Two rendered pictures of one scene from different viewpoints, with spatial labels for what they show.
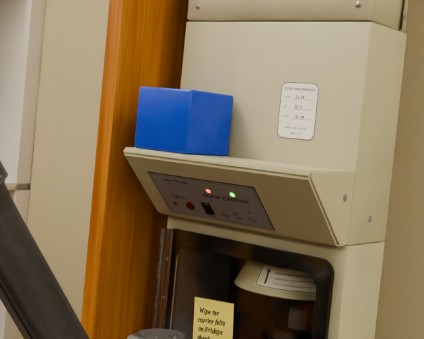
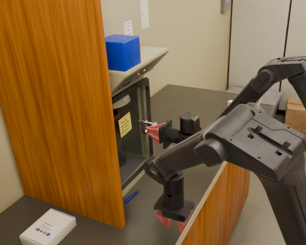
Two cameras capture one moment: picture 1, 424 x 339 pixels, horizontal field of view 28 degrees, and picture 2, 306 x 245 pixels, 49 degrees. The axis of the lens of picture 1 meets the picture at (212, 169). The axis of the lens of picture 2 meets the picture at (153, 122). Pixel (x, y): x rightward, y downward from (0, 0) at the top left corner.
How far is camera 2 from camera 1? 1.75 m
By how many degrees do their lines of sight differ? 97
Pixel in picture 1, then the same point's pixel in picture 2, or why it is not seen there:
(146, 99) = (126, 47)
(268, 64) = (118, 16)
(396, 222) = not seen: hidden behind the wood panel
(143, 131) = (127, 62)
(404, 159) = not seen: hidden behind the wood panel
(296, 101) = (127, 28)
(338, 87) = (136, 18)
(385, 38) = not seen: outside the picture
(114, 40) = (100, 24)
